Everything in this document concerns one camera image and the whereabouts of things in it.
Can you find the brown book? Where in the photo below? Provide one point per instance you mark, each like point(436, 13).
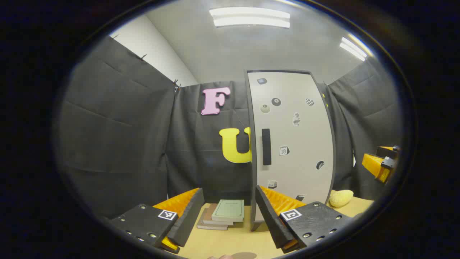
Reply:
point(209, 212)

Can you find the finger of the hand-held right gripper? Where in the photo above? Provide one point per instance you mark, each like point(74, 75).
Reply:
point(388, 151)
point(373, 165)

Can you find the grey cabinet door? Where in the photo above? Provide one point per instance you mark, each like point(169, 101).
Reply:
point(305, 136)

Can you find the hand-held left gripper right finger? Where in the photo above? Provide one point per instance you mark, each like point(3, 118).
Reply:
point(271, 223)

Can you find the beige book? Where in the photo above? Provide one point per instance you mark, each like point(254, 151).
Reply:
point(210, 226)

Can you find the ceiling light panel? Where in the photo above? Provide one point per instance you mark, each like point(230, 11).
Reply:
point(353, 48)
point(249, 17)

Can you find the black backdrop cloth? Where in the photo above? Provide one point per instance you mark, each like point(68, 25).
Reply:
point(118, 144)

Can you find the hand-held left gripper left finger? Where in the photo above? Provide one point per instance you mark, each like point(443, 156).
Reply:
point(187, 223)

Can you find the round grey coaster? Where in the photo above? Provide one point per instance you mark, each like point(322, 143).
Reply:
point(244, 255)

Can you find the green notebook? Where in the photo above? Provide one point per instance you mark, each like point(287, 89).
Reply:
point(229, 209)

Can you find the dark grey cabinet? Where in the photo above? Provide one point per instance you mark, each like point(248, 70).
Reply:
point(252, 172)

